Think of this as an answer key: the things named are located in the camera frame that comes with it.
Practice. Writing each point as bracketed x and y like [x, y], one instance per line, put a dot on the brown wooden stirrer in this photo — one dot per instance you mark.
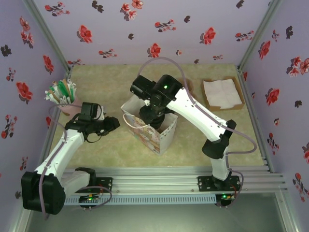
[65, 83]

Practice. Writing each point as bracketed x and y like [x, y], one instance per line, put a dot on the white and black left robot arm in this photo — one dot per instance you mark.
[70, 142]

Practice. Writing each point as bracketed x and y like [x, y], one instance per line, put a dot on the stack of brown pulp carriers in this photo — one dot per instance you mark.
[190, 87]

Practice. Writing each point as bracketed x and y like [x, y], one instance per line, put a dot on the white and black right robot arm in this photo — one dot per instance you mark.
[200, 116]

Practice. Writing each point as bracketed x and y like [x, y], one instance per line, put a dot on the brown cardboard tray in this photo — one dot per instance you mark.
[224, 108]

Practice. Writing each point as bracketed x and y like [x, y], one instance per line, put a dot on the stack of white napkins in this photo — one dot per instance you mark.
[222, 91]

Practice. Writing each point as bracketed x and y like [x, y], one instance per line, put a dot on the aluminium frame post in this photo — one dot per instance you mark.
[46, 29]
[260, 31]

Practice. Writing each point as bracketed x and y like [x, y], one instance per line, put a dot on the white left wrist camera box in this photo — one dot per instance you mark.
[102, 112]

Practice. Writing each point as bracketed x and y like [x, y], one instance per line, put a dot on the pink straw holder cup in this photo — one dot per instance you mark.
[68, 108]

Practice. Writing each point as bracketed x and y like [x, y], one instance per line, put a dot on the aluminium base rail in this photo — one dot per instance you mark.
[154, 180]

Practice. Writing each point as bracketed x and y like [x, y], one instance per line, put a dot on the white wrapped straw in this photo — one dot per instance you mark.
[72, 85]
[48, 96]

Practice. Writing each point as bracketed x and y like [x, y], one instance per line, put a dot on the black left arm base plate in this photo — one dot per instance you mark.
[106, 184]

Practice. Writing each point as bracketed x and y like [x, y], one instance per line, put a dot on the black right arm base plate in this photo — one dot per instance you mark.
[204, 183]

